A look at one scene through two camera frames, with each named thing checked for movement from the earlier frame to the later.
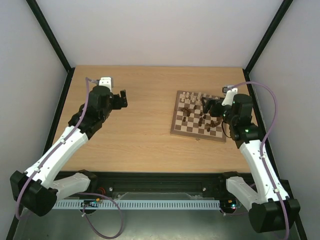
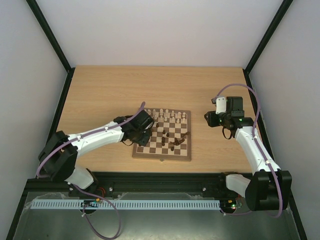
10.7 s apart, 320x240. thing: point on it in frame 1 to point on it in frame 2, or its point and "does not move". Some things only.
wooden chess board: [189, 119] to [170, 137]
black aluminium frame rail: [109, 183] does not move
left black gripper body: [117, 105] to [140, 140]
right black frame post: [279, 14] does not move
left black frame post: [37, 13] does not move
